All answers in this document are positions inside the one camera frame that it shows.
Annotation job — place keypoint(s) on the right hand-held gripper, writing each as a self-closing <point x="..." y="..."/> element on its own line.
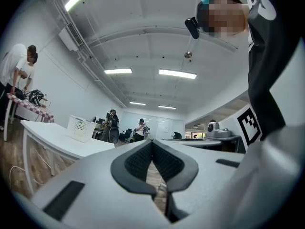
<point x="249" y="125"/>

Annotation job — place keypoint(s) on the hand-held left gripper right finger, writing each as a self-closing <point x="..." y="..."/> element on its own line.
<point x="183" y="173"/>

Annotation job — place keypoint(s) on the white table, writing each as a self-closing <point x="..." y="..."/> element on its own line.
<point x="59" y="137"/>

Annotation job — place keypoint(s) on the white wall air conditioner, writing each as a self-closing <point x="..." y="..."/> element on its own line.
<point x="71" y="38"/>

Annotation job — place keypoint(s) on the grey table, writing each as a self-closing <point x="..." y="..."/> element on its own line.
<point x="202" y="142"/>

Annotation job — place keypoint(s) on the person's black printed shirt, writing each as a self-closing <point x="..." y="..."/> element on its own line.
<point x="259" y="68"/>

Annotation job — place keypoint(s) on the checkered cloth table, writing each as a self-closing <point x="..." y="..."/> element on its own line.
<point x="31" y="108"/>

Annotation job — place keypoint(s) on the rectangular ceiling light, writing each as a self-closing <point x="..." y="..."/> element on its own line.
<point x="177" y="73"/>
<point x="166" y="107"/>
<point x="137" y="103"/>
<point x="118" y="70"/>

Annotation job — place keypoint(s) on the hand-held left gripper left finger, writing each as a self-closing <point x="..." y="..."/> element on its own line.
<point x="133" y="175"/>

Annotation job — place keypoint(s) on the black office chair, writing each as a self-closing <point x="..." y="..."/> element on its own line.
<point x="126" y="134"/>
<point x="177" y="135"/>

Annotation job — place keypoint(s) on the round metal ceiling fitting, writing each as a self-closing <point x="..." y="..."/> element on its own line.
<point x="188" y="54"/>

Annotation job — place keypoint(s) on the person's head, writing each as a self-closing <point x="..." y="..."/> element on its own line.
<point x="226" y="15"/>

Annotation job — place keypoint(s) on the grey camera device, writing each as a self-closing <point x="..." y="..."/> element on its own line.
<point x="216" y="131"/>

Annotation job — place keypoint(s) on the black head-mounted camera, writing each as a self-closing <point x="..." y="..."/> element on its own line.
<point x="193" y="27"/>

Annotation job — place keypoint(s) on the black striped bag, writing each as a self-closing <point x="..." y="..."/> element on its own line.
<point x="35" y="97"/>

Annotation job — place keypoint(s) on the white plastic basket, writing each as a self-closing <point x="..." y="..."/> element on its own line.
<point x="79" y="129"/>

